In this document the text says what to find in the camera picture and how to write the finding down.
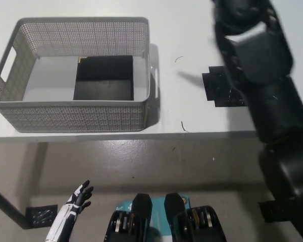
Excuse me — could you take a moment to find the black ribbed robot body block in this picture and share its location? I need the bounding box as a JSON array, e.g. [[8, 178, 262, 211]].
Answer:
[[105, 193, 155, 242], [164, 193, 227, 242]]

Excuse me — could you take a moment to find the black hardcover notebook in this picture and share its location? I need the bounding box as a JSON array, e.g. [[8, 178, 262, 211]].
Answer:
[[73, 54, 135, 101]]

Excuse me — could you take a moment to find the black tape patch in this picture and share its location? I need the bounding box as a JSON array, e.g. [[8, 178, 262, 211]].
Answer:
[[201, 66, 247, 108]]

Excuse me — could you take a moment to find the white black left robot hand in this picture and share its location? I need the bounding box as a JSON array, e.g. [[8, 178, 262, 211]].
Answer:
[[44, 179, 94, 242]]

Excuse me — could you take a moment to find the black metal table leg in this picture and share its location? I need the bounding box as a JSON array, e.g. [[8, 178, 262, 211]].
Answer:
[[0, 183, 32, 229]]

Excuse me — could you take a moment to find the grey perforated plastic basket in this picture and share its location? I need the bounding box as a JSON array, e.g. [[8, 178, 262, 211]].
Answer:
[[0, 17, 160, 134]]

